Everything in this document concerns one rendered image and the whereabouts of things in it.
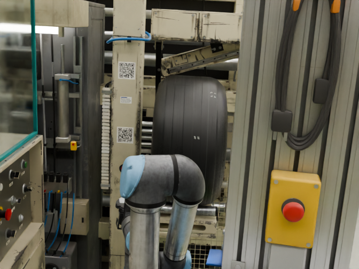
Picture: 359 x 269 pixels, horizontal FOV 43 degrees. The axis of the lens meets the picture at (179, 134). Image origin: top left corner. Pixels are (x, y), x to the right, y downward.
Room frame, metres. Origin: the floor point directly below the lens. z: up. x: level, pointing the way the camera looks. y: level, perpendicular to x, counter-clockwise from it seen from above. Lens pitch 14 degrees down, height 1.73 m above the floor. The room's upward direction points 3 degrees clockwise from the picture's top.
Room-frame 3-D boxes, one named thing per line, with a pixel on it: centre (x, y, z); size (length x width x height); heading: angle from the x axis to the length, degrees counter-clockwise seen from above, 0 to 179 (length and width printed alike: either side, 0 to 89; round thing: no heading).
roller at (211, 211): (1.93, -0.02, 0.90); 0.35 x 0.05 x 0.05; 90
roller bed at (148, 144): (2.45, 0.21, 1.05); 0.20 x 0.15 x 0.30; 90
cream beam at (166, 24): (2.37, -0.14, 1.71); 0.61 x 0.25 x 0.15; 90
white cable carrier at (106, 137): (2.02, 0.33, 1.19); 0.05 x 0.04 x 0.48; 0
